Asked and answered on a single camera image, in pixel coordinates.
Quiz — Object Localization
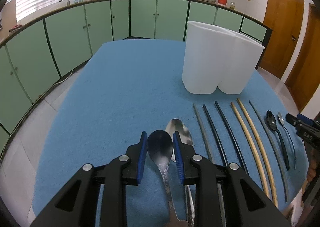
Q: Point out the small silver black spoon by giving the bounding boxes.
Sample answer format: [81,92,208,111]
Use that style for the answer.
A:
[277,111,297,170]

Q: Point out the grey chopstick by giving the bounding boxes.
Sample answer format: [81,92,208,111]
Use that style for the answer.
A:
[193,103,226,227]
[248,100,289,202]

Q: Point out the bamboo chopstick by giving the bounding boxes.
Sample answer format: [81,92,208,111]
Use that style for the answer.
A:
[236,98,278,207]
[231,102,271,198]

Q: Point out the black chopstick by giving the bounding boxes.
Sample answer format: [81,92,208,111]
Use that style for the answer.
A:
[215,101,248,174]
[202,104,228,166]

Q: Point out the large silver spoon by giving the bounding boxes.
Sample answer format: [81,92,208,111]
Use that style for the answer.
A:
[165,118,195,226]

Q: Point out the green lower kitchen cabinets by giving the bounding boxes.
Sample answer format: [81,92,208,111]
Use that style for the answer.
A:
[1,0,272,151]

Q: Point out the person hand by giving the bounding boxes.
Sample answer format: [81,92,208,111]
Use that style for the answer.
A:
[306,148,319,182]

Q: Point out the brown wooden door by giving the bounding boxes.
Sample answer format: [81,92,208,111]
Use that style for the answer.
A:
[285,4,319,112]
[260,0,304,79]

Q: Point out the white plastic utensil holder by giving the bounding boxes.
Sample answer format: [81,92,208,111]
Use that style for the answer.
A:
[182,21,264,94]

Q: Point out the blue table cloth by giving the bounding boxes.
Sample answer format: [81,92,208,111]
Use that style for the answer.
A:
[33,39,309,226]

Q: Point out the glass jar on counter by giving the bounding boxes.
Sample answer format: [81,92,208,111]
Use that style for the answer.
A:
[229,2,235,10]

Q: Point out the red cloth on counter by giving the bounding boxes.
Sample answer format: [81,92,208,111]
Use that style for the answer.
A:
[9,24,22,34]

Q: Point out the cardboard box with labels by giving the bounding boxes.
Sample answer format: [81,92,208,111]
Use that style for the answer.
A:
[0,0,17,41]

